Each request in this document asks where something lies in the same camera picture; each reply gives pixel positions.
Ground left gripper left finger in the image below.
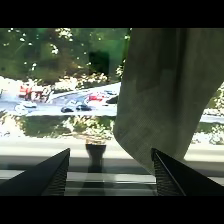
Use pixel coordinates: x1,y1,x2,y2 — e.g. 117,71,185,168
0,148,71,197

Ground dark green pants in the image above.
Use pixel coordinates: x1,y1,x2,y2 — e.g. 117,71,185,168
112,27,224,175

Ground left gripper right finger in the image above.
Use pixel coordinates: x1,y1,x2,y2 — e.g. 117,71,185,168
150,147,224,197

